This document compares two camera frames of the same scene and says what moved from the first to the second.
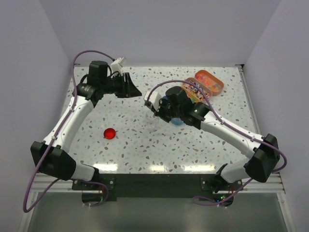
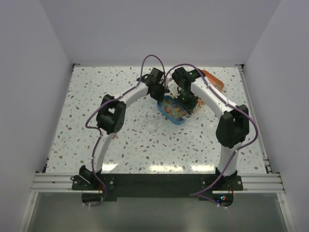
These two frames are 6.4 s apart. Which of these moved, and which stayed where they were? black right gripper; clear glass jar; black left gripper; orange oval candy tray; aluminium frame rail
Moved: black left gripper; black right gripper
Stayed: orange oval candy tray; clear glass jar; aluminium frame rail
